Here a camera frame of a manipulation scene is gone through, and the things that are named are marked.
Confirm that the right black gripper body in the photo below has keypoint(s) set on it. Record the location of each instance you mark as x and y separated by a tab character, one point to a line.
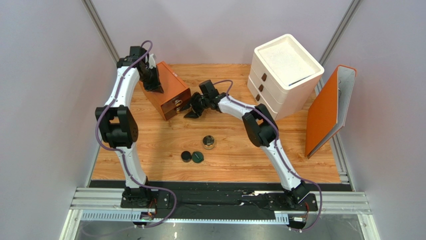
197	103

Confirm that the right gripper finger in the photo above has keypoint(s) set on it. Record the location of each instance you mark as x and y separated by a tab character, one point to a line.
187	106
193	114

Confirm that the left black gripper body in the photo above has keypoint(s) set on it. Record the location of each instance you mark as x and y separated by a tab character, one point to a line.
151	79

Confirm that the orange drawer box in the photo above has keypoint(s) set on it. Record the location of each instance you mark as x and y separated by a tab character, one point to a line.
176	93

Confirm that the gold round jar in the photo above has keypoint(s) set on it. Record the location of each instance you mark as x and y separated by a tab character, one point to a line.
208	142

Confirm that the dark green round compact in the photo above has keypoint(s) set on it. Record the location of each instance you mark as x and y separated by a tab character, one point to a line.
197	157

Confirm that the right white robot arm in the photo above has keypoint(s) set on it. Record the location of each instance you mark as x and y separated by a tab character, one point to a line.
261	130

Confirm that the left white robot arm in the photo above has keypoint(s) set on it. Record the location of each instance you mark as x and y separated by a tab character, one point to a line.
116	129

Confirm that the black round compact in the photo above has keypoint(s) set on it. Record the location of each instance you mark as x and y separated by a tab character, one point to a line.
186	156

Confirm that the white three-drawer cabinet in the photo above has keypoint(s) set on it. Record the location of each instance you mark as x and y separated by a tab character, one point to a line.
282	75

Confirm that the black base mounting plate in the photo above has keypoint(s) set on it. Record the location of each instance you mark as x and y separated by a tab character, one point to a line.
213	200

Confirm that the orange binder folder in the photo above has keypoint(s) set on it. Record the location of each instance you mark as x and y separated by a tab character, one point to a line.
328	112

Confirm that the aluminium frame rail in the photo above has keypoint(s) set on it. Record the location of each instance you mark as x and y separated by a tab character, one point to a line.
104	204

